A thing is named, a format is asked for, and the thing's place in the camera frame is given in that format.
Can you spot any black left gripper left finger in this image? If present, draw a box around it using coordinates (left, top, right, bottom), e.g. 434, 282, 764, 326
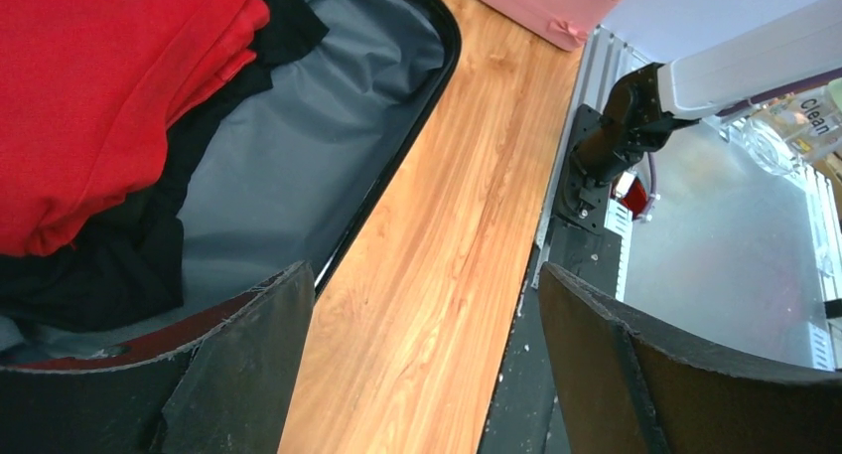
1, 262, 315, 453

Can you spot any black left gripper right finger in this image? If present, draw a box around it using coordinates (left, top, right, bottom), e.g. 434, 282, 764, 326
538, 263, 841, 453

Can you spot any black garment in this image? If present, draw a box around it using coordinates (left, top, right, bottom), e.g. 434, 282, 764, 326
1, 0, 328, 333

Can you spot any yellow cartoon hard-shell suitcase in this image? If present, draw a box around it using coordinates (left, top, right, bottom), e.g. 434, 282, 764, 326
1, 0, 461, 365

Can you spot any red garment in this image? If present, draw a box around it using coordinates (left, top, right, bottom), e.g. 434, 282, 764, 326
1, 0, 269, 256

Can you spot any pink jewelry box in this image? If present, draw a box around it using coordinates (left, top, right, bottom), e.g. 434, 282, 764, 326
480, 0, 622, 51

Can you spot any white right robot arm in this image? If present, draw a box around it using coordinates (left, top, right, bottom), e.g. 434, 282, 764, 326
561, 0, 841, 190

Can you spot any clear plastic bottle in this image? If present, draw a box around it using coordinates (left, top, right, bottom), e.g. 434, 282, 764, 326
739, 78, 841, 175

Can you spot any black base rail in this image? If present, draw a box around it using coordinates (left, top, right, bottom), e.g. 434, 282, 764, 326
478, 105, 634, 453

